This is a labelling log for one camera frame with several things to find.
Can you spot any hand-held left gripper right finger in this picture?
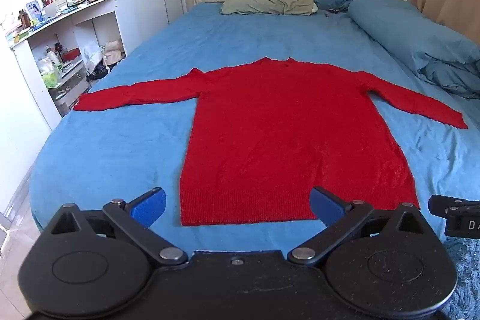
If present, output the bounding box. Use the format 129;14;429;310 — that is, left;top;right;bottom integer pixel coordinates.
287;187;430;267

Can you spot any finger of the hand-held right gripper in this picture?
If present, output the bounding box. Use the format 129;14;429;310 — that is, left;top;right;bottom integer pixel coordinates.
428;194;457;219

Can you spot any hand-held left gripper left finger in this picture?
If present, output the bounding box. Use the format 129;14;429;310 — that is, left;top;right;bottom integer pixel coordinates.
49;187;188;267

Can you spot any red knit sweater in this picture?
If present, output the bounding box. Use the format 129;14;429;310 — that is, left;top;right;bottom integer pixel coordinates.
73;57;469;227

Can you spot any blue shaggy rug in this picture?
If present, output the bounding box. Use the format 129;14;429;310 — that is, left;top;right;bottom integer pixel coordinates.
442;238;480;320

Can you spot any bed with blue sheet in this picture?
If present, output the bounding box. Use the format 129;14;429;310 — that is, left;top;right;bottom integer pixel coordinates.
29;1;480;249

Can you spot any beige tote bag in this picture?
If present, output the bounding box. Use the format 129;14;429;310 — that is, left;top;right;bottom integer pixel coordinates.
102;40;125;66

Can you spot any green plastic bag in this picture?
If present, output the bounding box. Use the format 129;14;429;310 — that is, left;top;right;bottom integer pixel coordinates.
37;58;64;89

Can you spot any blue duvet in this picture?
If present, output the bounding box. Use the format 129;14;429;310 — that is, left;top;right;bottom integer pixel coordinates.
348;0;480;99

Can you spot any white bottle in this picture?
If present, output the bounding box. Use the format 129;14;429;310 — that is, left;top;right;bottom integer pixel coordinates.
45;46;62;66

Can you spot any white shelf desk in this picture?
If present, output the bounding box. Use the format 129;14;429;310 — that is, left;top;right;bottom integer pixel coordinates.
0;0;130;131

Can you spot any green pillow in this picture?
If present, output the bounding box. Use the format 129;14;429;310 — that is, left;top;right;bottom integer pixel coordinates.
220;0;319;16

